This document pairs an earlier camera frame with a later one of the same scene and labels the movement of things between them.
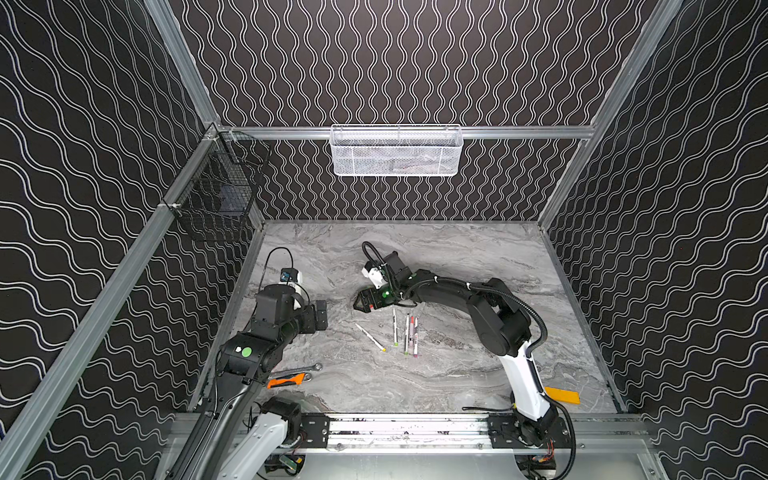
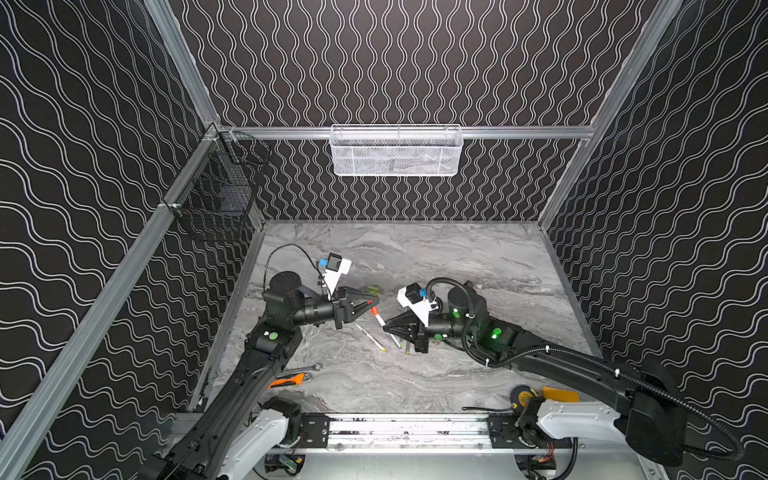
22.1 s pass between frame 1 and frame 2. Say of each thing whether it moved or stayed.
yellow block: stayed
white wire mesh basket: stayed
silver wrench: stayed
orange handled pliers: stayed
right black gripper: moved
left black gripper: moved
